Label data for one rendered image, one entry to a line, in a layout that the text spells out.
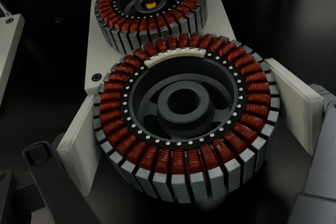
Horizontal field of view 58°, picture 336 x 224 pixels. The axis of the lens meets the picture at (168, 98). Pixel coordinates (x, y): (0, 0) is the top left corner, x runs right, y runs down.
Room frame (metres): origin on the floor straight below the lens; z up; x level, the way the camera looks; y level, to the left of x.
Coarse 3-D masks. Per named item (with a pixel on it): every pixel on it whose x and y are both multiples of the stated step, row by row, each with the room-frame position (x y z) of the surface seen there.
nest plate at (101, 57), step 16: (208, 0) 0.28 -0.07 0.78; (208, 16) 0.25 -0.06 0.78; (224, 16) 0.25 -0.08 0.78; (96, 32) 0.28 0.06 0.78; (208, 32) 0.23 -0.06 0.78; (224, 32) 0.22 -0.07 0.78; (96, 48) 0.25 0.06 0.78; (112, 48) 0.24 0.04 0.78; (96, 64) 0.23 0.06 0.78; (112, 64) 0.22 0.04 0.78; (96, 80) 0.21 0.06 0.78
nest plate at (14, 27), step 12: (0, 24) 0.34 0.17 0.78; (12, 24) 0.34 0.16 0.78; (0, 36) 0.32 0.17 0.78; (12, 36) 0.31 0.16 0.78; (0, 48) 0.29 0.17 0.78; (12, 48) 0.30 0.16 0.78; (0, 60) 0.27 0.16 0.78; (12, 60) 0.28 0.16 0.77; (0, 72) 0.25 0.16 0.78; (0, 84) 0.24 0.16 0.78; (0, 96) 0.23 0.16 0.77
